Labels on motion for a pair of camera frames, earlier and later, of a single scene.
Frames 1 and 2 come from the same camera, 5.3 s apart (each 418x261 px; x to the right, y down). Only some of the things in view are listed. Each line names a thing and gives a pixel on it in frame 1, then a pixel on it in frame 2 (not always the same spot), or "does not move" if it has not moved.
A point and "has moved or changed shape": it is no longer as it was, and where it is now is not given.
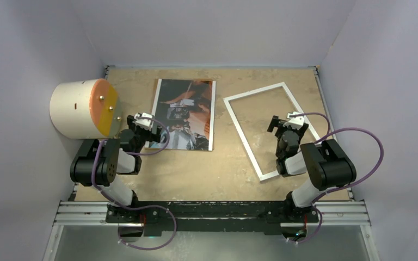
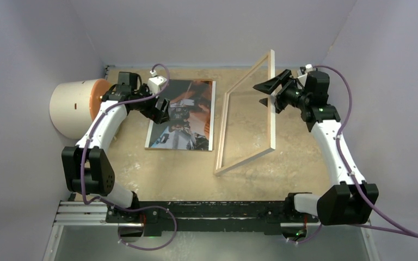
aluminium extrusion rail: x=93 y=213 does not move
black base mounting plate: x=211 y=218 does not move
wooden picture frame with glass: x=252 y=112 has moved or changed shape
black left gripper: x=151 y=136 to x=156 y=115
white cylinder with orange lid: x=85 y=109 does not move
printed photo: x=187 y=107 does not move
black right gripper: x=276 y=122 to x=270 y=86
